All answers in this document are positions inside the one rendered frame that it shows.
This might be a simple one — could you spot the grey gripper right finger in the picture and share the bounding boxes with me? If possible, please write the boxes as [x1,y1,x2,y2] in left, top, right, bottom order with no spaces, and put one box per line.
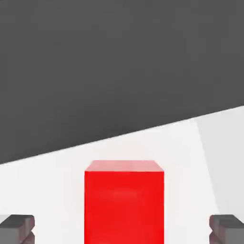
[209,214,244,244]

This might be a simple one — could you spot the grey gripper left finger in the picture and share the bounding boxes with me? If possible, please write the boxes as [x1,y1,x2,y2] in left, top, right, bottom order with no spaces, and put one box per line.
[0,214,36,244]

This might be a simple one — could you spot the small red cube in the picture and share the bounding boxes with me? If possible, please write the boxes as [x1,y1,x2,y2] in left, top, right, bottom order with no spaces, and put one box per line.
[84,160,165,244]

